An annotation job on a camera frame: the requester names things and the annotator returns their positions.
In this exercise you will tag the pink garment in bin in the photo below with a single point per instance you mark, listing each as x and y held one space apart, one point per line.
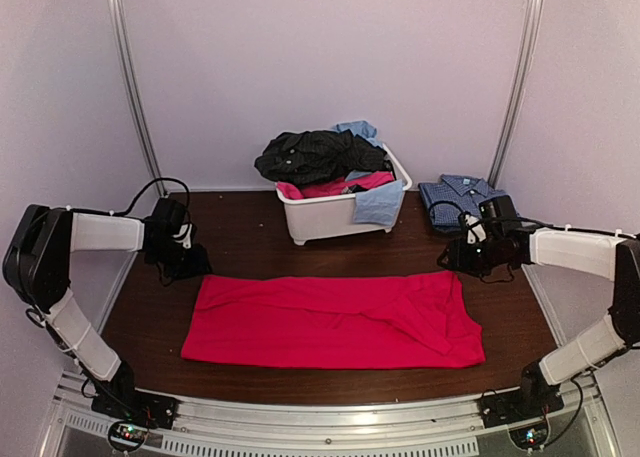
354 182

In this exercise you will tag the folded blue checkered shirt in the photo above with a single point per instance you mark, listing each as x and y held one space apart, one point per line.
446 199

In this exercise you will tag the front aluminium rail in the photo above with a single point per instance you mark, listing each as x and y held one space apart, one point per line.
442 427

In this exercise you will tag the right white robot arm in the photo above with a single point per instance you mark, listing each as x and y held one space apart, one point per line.
613 256

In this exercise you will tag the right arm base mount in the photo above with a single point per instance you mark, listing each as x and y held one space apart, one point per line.
509 407

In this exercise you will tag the light blue shirt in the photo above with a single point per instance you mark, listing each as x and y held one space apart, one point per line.
380 205

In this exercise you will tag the white plastic laundry bin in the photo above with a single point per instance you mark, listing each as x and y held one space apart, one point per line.
328 217

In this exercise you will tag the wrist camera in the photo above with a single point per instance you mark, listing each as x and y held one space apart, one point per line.
185 235
472 227

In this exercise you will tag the left aluminium frame post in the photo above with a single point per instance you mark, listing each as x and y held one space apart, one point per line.
132 92

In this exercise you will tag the left circuit board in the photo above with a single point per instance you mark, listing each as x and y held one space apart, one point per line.
126 437

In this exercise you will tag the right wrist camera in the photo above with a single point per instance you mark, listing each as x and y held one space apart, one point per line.
472 227

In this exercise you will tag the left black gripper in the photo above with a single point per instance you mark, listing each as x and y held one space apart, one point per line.
196 268

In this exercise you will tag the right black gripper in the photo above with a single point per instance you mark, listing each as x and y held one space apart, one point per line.
458 259

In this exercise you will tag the aluminium frame post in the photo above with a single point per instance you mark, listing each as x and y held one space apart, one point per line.
132 92
529 36

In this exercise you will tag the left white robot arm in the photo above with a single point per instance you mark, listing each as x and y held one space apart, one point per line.
37 266

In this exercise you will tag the right circuit board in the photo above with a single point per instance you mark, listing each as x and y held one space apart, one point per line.
529 436

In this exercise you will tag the circuit board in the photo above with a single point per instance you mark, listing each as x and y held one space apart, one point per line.
529 436
126 437

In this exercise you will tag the black striped shirt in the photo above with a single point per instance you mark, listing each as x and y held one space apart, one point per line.
316 157

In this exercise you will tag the red t-shirt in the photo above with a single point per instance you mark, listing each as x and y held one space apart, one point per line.
381 323

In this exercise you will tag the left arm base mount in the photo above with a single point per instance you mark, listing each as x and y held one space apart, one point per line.
153 411

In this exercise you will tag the right aluminium frame post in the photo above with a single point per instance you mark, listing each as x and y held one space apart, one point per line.
529 36

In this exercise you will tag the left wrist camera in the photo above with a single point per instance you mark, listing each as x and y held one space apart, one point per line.
185 235

